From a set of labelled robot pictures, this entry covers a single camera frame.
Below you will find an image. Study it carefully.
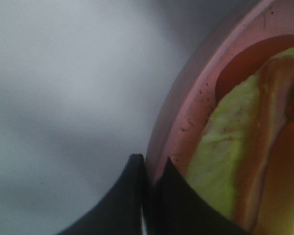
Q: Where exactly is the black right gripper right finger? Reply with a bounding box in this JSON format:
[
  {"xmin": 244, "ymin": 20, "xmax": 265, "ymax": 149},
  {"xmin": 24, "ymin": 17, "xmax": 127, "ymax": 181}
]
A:
[{"xmin": 143, "ymin": 160, "xmax": 248, "ymax": 235}]

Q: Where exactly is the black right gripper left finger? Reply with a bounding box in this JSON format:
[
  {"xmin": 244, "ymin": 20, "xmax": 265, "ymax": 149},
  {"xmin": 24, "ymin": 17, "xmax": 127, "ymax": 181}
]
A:
[{"xmin": 59, "ymin": 154, "xmax": 145, "ymax": 235}]

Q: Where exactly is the sandwich with bread and lettuce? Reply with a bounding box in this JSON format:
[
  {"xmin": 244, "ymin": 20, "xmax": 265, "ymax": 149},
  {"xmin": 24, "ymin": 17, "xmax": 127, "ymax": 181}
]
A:
[{"xmin": 185, "ymin": 35, "xmax": 294, "ymax": 235}]

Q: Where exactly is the pink round plate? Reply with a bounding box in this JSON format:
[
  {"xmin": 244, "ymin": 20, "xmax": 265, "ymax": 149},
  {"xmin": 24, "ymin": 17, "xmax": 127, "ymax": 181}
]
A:
[{"xmin": 145, "ymin": 0, "xmax": 294, "ymax": 184}]

